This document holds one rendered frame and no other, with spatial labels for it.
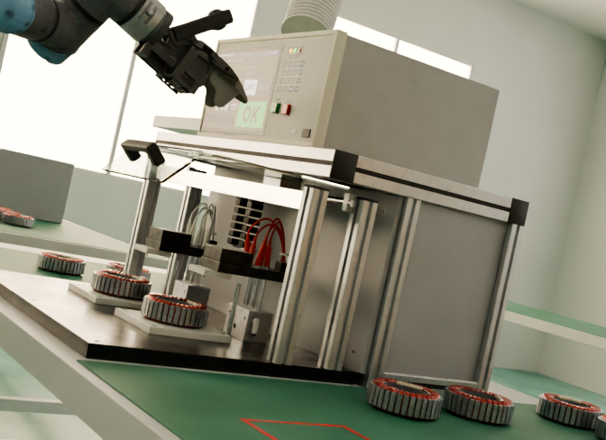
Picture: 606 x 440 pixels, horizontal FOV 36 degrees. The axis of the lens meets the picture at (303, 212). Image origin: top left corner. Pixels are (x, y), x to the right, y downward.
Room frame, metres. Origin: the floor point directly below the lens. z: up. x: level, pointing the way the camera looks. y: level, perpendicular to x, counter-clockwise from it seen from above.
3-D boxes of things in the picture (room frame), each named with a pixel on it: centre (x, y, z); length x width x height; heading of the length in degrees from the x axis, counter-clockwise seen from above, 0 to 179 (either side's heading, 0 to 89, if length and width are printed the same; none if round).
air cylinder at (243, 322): (1.63, 0.05, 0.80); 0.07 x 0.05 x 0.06; 33
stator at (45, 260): (2.19, 0.54, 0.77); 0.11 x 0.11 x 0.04
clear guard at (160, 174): (1.51, 0.14, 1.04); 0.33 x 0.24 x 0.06; 123
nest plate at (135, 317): (1.55, 0.17, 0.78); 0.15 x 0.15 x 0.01; 33
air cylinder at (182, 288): (1.83, 0.19, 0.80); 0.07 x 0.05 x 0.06; 33
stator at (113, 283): (1.75, 0.31, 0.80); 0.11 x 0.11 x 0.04
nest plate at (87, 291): (1.75, 0.31, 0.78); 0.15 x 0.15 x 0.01; 33
